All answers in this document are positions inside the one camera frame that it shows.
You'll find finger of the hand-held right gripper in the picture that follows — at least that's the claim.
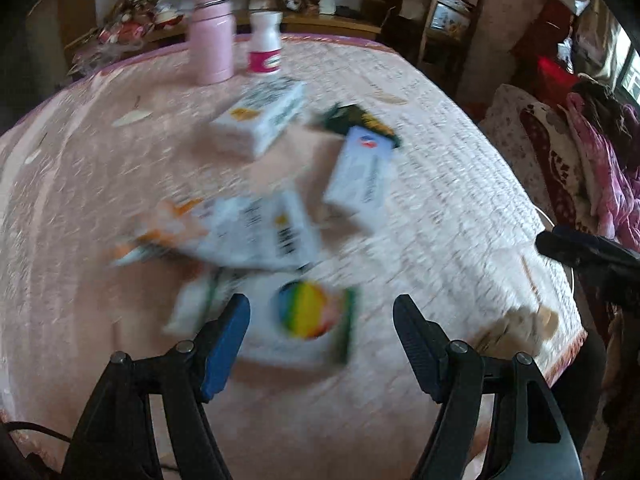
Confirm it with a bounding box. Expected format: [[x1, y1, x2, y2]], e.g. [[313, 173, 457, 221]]
[[535, 225, 640, 311]]

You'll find dark clothes pile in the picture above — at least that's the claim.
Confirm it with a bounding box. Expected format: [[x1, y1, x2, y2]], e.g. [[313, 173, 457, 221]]
[[570, 77, 631, 126]]

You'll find dark wooden chair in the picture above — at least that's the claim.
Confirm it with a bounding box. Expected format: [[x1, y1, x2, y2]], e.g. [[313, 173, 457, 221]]
[[380, 0, 486, 96]]

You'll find white box with barcode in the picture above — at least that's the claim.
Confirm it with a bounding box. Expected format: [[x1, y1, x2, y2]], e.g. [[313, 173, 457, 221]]
[[200, 192, 323, 273]]

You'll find pink thermos bottle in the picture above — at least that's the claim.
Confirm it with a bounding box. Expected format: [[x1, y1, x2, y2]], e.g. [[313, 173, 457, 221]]
[[186, 0, 236, 86]]

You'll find orange white packet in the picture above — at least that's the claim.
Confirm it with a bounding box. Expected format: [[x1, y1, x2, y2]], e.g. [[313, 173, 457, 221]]
[[110, 199, 211, 267]]

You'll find floral printed box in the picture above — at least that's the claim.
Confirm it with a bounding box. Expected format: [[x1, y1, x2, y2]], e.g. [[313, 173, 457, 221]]
[[430, 0, 473, 31]]

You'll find dark green packet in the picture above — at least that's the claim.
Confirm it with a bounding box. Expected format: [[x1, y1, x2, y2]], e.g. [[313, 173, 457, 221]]
[[320, 103, 401, 150]]

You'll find white box red-blue logo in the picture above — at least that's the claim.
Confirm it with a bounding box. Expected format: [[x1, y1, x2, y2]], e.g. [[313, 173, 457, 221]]
[[324, 126, 396, 233]]

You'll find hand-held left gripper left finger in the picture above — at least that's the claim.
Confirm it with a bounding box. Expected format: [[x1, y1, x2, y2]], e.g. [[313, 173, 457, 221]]
[[60, 292, 252, 480]]

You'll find dark red hanging cloth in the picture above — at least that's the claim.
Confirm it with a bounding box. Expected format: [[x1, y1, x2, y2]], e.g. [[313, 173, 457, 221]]
[[510, 0, 576, 61]]

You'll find pink quilted tablecloth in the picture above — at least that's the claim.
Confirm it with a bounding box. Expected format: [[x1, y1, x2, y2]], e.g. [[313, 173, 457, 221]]
[[0, 32, 588, 480]]

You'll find white box yellow label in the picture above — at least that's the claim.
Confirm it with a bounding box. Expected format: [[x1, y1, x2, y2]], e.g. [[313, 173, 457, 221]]
[[209, 77, 307, 160]]

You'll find wooden cabinet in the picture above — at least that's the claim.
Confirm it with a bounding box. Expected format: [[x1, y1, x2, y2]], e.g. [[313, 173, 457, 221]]
[[65, 10, 383, 81]]

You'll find red patterned blanket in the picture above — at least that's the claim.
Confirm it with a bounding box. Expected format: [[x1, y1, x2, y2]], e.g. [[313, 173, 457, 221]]
[[520, 105, 601, 226]]

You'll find white box rainbow circle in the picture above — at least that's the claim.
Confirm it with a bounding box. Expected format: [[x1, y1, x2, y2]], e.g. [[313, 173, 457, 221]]
[[232, 270, 358, 371]]

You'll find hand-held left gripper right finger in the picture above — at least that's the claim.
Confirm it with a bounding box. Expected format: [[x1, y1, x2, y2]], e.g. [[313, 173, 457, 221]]
[[392, 294, 586, 480]]

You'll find black cable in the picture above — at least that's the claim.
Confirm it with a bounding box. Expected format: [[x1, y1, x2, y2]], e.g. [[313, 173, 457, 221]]
[[0, 420, 73, 480]]

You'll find white pill bottle pink label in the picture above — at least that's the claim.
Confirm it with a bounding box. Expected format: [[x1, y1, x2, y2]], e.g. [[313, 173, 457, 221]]
[[247, 11, 283, 77]]

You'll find tall floral covered column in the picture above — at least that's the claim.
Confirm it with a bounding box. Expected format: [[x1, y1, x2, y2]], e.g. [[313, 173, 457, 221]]
[[460, 0, 556, 96]]

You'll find floral covered sofa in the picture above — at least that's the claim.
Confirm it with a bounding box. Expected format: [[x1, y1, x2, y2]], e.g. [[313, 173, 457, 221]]
[[480, 82, 640, 261]]

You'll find window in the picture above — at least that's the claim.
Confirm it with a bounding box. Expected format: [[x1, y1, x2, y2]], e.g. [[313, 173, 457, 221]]
[[617, 35, 640, 106]]

